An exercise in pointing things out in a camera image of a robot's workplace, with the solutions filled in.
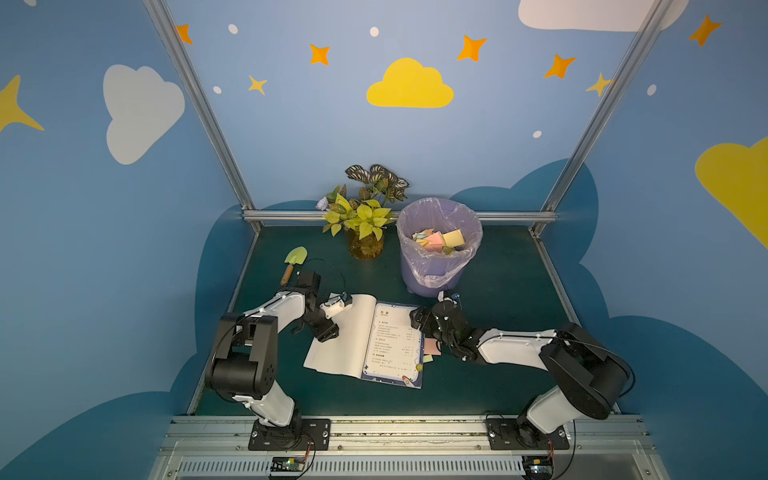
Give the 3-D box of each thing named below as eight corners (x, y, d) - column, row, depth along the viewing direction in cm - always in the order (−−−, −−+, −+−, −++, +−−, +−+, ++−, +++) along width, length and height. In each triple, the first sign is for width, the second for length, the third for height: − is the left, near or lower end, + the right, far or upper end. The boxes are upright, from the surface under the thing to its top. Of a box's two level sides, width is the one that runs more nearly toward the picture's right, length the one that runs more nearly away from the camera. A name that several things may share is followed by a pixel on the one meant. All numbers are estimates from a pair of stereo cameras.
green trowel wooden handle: (273, 282, 107) (271, 278, 105) (295, 249, 117) (294, 244, 115) (287, 286, 106) (285, 282, 104) (309, 252, 116) (307, 248, 114)
